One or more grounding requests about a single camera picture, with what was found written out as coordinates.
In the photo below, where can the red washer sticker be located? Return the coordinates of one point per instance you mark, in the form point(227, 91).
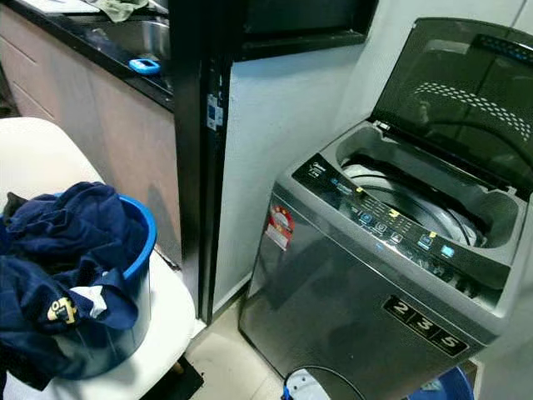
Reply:
point(279, 227)

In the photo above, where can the small blue oval dish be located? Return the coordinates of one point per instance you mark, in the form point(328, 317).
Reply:
point(144, 67)

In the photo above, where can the dark washer lid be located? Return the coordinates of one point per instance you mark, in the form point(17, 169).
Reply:
point(466, 83)

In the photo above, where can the black washer control panel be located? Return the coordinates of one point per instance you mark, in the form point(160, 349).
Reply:
point(383, 218)

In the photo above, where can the steel sink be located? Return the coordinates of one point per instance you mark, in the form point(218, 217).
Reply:
point(141, 37)

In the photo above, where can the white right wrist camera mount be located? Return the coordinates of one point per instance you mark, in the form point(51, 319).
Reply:
point(310, 389)

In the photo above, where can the steel washer drum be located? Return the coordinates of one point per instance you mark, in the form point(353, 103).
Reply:
point(425, 212)

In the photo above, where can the white flat board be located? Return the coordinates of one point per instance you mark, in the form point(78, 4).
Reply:
point(58, 5)

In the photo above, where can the blue plastic bucket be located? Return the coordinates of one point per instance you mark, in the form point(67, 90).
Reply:
point(146, 229)

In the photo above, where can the black door frame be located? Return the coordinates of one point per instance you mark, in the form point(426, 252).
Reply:
point(191, 167)

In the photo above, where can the black floor mat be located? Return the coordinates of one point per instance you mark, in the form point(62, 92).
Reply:
point(175, 379)

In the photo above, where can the green cloth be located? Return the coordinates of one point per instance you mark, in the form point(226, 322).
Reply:
point(121, 8)

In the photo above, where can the blue plastic tub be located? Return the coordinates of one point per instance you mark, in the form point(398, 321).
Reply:
point(441, 385)

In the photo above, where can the white plastic chair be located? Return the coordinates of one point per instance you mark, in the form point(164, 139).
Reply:
point(42, 154)

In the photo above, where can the black 235 label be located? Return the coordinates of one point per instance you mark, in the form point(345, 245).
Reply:
point(425, 325)

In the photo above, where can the metal strike plate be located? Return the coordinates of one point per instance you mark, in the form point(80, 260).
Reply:
point(214, 112)

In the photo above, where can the black countertop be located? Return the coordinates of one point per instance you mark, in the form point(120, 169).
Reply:
point(83, 42)

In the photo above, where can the navy blue clothes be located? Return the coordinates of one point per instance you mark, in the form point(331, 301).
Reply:
point(75, 242)

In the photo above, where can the beige kitchen cabinet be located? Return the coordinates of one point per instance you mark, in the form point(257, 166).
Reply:
point(117, 142)

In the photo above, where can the grey washing machine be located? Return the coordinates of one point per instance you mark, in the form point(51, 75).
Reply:
point(341, 292)

